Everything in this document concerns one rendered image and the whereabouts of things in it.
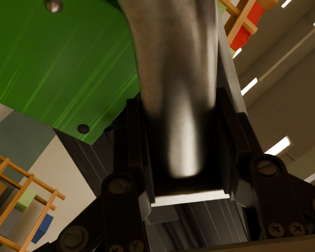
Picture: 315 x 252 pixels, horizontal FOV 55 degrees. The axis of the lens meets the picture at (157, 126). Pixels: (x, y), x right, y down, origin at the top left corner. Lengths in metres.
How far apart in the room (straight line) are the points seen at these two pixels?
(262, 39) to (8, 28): 9.55
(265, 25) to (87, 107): 9.43
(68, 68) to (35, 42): 0.03
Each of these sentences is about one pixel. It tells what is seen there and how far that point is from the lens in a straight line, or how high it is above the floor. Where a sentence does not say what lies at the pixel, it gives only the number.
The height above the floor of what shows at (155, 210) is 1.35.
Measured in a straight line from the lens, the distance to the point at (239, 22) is 3.56.
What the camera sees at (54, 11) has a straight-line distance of 0.21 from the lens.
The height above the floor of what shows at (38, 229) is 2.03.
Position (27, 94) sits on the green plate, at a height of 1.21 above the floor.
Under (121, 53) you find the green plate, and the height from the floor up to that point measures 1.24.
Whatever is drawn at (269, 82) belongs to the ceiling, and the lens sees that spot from 7.89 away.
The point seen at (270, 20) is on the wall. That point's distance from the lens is 9.64.
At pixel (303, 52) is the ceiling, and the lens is 7.85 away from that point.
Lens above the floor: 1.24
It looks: 14 degrees up
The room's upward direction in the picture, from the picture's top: 127 degrees clockwise
